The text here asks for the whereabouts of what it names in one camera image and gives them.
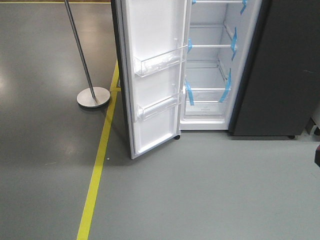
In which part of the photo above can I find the glass fridge shelf lower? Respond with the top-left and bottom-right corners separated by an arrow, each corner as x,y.
186,60 -> 228,89

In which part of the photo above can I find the open fridge door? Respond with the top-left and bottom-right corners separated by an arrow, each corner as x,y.
111,0 -> 191,159

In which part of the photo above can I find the clear door bin lower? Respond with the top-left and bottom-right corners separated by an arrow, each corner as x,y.
135,91 -> 183,121

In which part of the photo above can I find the grey cabinet on wheels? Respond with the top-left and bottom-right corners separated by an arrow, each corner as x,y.
304,118 -> 320,136

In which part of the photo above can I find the clear door bin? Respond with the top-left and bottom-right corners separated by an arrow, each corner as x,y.
133,45 -> 188,78
135,91 -> 183,121

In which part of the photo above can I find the clear door bin middle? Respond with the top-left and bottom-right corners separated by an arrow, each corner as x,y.
133,45 -> 188,78

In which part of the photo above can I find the yellow floor tape line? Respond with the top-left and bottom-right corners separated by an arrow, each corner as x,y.
76,63 -> 121,240

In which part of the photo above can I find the glass fridge shelf middle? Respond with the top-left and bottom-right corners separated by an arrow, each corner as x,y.
188,24 -> 238,50

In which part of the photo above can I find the metal stanchion post with base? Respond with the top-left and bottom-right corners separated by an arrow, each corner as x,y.
64,0 -> 111,109

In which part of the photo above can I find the clear crisper drawer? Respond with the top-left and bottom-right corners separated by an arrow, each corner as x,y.
184,90 -> 229,119

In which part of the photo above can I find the white fridge interior body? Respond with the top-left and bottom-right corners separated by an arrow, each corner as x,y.
179,0 -> 262,131

